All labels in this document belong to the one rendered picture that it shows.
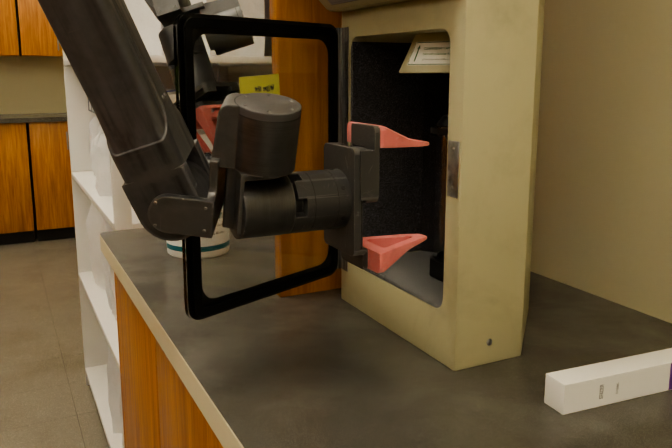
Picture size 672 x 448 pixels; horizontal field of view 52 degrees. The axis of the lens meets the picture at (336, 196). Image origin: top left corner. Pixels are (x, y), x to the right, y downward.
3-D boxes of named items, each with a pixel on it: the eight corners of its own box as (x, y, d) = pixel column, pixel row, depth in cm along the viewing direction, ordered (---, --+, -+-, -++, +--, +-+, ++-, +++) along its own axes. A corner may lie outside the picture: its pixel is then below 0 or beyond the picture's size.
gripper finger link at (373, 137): (446, 123, 66) (361, 126, 62) (444, 196, 67) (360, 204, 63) (408, 119, 72) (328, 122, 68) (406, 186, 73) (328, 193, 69)
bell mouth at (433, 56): (472, 72, 109) (473, 37, 108) (552, 73, 93) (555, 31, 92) (376, 73, 101) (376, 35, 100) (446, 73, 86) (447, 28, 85)
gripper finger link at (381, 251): (444, 194, 67) (360, 202, 63) (442, 265, 68) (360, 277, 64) (407, 184, 73) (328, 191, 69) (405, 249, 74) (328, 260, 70)
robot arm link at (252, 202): (212, 222, 64) (231, 252, 59) (216, 154, 61) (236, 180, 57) (281, 215, 67) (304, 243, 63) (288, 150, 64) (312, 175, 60)
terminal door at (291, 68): (338, 273, 113) (338, 24, 106) (188, 324, 90) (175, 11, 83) (334, 272, 113) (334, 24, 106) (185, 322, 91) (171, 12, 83)
